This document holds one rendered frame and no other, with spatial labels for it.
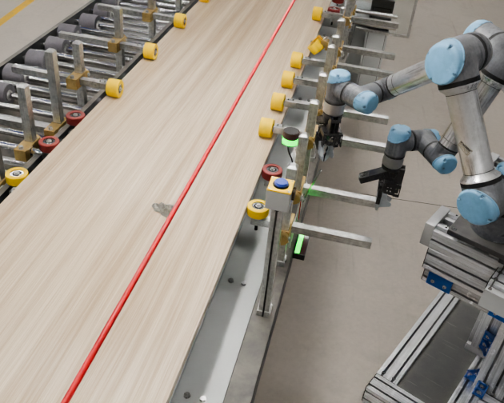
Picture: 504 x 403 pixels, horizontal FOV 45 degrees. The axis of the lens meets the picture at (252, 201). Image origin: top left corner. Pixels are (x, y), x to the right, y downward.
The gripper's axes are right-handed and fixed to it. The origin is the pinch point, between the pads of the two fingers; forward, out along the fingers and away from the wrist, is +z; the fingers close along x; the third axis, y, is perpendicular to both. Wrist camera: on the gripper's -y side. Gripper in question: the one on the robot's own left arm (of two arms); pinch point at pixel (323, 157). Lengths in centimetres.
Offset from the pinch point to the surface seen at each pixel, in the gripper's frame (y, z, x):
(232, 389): 79, 30, -40
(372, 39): -232, 44, 94
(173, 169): -7, 10, -56
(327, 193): 2.4, 15.3, 3.4
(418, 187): -122, 101, 106
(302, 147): 2.3, -5.5, -9.4
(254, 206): 17.0, 10.2, -27.3
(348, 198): 5.2, 15.6, 11.1
